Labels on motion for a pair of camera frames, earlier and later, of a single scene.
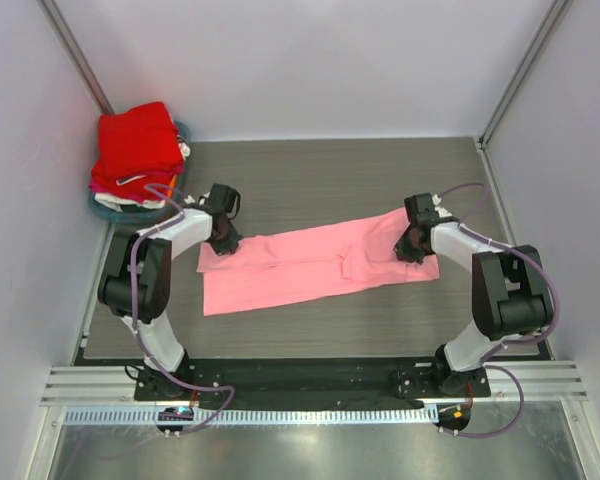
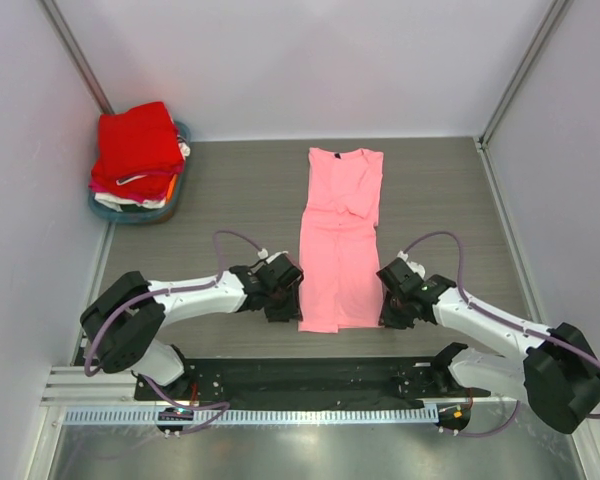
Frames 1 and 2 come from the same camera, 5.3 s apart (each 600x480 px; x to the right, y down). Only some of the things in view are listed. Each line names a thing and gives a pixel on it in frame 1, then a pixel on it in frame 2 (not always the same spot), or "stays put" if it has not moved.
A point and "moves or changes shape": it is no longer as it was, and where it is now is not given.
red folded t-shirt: [137, 147] stays put
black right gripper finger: [415, 244] to [396, 314]
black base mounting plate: [318, 383] stays put
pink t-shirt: [279, 266] moves or changes shape
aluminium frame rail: [93, 386] stays put
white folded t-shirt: [117, 202] stays put
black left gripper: [225, 239] to [282, 305]
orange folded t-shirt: [172, 184] stays put
